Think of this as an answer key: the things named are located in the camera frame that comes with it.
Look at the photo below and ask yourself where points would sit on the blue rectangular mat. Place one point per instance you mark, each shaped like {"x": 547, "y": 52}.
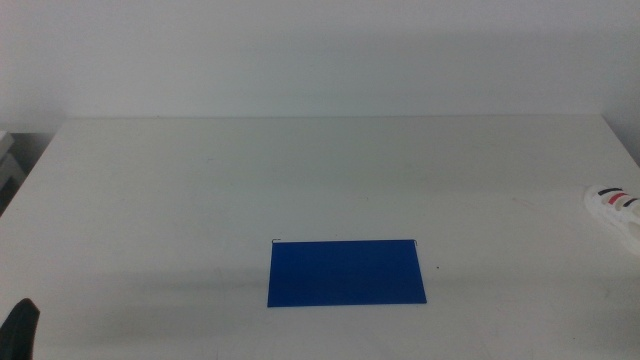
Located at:
{"x": 345, "y": 272}

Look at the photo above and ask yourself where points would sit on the white side furniture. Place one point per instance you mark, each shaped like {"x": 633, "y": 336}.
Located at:
{"x": 6, "y": 160}

